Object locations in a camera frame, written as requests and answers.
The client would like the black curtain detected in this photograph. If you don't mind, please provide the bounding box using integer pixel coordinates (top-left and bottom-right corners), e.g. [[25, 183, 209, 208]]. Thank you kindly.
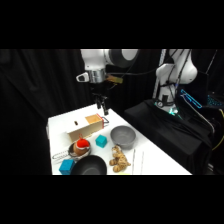
[[0, 49, 224, 176]]

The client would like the black camera cable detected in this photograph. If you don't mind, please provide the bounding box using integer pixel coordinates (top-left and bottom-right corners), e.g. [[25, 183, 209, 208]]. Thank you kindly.
[[109, 49, 162, 78]]

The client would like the yellow cable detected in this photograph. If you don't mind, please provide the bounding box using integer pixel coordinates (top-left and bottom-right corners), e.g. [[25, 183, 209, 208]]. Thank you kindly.
[[211, 108, 224, 152]]

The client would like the black cloth-covered robot stand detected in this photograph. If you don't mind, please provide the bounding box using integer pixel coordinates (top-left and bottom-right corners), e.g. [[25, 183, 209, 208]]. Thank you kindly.
[[122, 98, 215, 176]]

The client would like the laptop with blue glow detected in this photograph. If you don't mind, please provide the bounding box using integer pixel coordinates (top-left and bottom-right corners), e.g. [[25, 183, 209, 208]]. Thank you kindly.
[[179, 72, 224, 111]]

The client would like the tiger plush toy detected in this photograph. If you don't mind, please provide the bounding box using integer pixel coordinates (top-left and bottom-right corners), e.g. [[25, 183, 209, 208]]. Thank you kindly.
[[108, 145, 132, 174]]

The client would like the grey metal bowl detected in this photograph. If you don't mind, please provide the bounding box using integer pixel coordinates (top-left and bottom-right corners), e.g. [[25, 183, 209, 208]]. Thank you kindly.
[[110, 125, 137, 150]]

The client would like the white wooden drawer cabinet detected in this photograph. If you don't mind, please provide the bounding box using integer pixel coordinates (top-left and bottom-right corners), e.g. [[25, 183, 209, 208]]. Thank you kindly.
[[64, 114, 103, 144]]

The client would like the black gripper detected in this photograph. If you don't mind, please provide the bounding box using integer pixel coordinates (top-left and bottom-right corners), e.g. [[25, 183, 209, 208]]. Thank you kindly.
[[90, 81, 110, 117]]

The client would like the red and brown plush toy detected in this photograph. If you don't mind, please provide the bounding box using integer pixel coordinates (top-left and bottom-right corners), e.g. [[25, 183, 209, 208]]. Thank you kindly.
[[72, 134, 91, 156]]

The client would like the teal cube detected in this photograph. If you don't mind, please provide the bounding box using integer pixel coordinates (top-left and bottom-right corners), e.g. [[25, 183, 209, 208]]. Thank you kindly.
[[95, 134, 108, 149]]

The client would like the black bowl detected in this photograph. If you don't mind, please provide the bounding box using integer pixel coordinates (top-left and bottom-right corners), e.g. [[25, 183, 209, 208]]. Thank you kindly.
[[70, 154, 108, 176]]

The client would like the blue cube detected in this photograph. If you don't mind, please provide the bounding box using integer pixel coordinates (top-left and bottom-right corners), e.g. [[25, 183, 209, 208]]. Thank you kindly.
[[58, 158, 76, 176]]

